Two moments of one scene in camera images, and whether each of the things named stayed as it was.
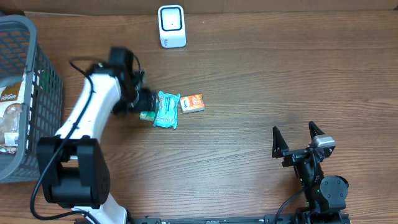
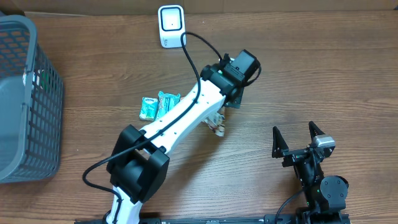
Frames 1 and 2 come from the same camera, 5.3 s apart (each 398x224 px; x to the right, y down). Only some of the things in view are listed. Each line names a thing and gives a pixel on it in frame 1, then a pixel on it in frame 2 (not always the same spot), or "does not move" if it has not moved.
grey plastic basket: x=43 y=99 does not move
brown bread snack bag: x=12 y=99 to x=216 y=123
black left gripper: x=147 y=101 to x=238 y=106
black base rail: x=268 y=219 does not move
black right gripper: x=280 y=150 does not move
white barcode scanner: x=172 y=31 does not move
